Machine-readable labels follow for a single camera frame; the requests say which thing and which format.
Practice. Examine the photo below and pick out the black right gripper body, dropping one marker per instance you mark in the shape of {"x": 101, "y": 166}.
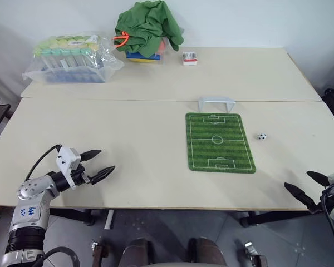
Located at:
{"x": 330, "y": 194}

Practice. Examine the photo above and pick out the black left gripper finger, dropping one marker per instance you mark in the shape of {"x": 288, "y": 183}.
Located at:
{"x": 101, "y": 175}
{"x": 90, "y": 154}

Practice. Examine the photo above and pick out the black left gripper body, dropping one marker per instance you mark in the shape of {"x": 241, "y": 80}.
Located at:
{"x": 79, "y": 175}

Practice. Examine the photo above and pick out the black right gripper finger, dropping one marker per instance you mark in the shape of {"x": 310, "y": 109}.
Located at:
{"x": 303, "y": 197}
{"x": 320, "y": 178}

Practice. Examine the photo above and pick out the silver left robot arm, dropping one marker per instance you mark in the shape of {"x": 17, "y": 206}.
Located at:
{"x": 30, "y": 211}

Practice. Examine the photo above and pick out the small soccer ball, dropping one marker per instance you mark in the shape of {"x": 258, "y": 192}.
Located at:
{"x": 262, "y": 137}

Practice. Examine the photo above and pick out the green soccer field mat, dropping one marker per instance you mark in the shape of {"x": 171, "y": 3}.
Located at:
{"x": 220, "y": 147}

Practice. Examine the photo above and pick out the black table crossbar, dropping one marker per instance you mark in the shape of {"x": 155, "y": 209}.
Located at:
{"x": 72, "y": 215}
{"x": 272, "y": 218}

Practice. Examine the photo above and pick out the white table leg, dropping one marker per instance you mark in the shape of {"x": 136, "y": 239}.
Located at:
{"x": 109, "y": 219}

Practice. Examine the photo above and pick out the black bag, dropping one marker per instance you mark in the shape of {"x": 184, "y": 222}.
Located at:
{"x": 332, "y": 100}

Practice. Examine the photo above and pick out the blue tube rack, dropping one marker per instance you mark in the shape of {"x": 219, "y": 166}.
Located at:
{"x": 72, "y": 76}

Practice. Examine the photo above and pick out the dark rounded shape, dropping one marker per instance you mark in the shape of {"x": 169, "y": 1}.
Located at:
{"x": 137, "y": 254}
{"x": 207, "y": 253}

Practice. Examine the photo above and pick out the clear plastic bag of tubes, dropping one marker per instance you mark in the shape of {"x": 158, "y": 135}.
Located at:
{"x": 72, "y": 59}

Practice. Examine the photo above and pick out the blue yellow box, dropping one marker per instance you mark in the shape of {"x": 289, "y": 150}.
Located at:
{"x": 135, "y": 55}

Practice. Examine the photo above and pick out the pink rounded object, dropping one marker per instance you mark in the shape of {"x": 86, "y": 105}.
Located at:
{"x": 162, "y": 46}

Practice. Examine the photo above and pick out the white miniature goal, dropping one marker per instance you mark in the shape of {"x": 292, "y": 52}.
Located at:
{"x": 215, "y": 99}

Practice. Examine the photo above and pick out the small white red box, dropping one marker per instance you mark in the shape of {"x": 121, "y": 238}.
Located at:
{"x": 189, "y": 59}

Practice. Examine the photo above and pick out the crumpled green cloth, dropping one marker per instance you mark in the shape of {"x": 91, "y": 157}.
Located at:
{"x": 147, "y": 25}

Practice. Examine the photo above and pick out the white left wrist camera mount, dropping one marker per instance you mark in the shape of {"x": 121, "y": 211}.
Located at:
{"x": 68, "y": 158}

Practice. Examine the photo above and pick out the metal clamp bracket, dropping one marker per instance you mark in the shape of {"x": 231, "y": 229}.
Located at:
{"x": 100, "y": 254}
{"x": 254, "y": 254}

